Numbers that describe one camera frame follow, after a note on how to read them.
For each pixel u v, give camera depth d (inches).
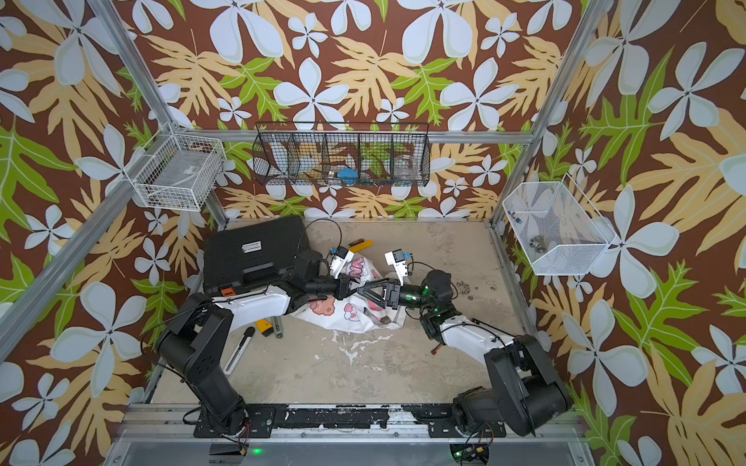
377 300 26.5
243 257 40.2
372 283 29.7
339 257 31.1
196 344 18.5
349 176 37.7
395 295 26.3
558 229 31.8
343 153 38.3
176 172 33.3
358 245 43.8
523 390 16.9
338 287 30.6
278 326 35.6
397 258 27.6
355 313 33.8
